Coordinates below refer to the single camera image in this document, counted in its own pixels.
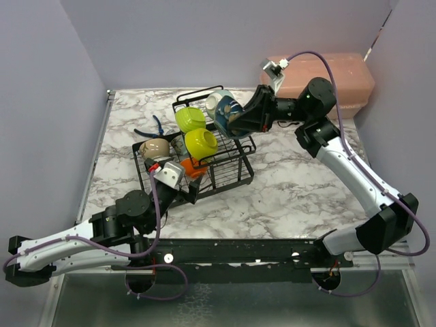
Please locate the mint green floral bowl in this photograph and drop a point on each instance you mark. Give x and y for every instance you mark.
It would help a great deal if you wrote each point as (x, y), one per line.
(179, 145)

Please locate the black rimmed bowl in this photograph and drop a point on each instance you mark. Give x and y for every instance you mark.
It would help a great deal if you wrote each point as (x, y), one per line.
(226, 110)

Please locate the orange bowl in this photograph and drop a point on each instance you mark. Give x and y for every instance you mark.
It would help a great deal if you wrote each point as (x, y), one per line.
(192, 168)

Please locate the aluminium frame rail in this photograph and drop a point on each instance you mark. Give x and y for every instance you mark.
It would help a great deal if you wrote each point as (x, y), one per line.
(388, 260)

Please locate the black wire dish rack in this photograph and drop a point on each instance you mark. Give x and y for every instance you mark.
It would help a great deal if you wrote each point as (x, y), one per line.
(219, 161)

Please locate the beige floral bowl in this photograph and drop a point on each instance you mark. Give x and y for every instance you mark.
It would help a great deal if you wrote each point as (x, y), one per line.
(154, 148)

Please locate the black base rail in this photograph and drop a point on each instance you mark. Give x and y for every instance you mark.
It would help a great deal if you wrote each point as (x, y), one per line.
(238, 260)

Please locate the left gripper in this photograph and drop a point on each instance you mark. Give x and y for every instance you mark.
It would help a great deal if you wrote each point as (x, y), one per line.
(191, 196)

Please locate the pale teal bowl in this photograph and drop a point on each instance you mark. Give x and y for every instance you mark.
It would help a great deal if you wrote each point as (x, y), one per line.
(213, 99)

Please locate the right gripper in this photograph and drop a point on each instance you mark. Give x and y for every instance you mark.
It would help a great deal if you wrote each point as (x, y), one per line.
(259, 112)

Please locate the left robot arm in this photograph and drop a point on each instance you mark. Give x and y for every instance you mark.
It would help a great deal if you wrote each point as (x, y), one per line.
(126, 232)

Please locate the white square bowl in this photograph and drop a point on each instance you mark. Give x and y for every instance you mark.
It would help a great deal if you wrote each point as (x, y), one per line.
(189, 119)

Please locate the yellow-green bowl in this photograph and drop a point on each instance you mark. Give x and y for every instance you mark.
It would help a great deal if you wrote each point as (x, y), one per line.
(201, 143)

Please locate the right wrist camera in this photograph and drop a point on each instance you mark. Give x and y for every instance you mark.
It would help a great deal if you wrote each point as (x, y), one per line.
(274, 70)

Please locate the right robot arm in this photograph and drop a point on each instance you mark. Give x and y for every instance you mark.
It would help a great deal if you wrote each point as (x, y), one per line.
(389, 212)

